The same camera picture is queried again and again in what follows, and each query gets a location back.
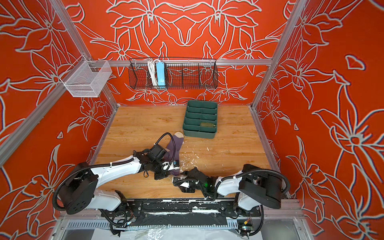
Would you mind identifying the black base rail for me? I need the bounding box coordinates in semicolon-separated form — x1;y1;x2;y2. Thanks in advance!
100;198;264;228

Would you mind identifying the green compartment tray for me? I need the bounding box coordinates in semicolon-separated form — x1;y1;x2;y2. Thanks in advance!
183;100;218;139

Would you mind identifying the clear acrylic box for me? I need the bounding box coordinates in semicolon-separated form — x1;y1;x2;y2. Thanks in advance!
60;61;112;98

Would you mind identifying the green striped sock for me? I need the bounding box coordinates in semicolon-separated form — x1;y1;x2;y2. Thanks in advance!
200;122;216;128

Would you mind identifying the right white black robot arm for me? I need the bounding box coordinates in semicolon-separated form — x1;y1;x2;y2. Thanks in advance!
172;164;291;218

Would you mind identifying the black wire basket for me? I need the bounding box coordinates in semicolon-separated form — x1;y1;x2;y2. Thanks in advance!
128;58;219;90

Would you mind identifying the light blue box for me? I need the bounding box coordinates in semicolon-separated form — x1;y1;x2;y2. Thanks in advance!
156;62;166;88

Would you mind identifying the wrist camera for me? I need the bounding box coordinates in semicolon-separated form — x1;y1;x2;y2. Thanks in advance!
169;160;180;170
178;183;195;193

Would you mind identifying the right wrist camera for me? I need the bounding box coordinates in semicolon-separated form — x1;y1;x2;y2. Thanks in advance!
178;183;195;193

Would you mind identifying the white cable bundle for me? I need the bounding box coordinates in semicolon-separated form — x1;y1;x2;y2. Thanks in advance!
147;59;157;87

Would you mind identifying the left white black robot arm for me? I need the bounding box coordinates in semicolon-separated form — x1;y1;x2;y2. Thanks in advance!
52;132;184;234

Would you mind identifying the purple striped sock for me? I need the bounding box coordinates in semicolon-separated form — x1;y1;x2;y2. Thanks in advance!
164;132;184;176

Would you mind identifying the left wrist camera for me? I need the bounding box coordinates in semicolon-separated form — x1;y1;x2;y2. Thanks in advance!
169;160;180;170

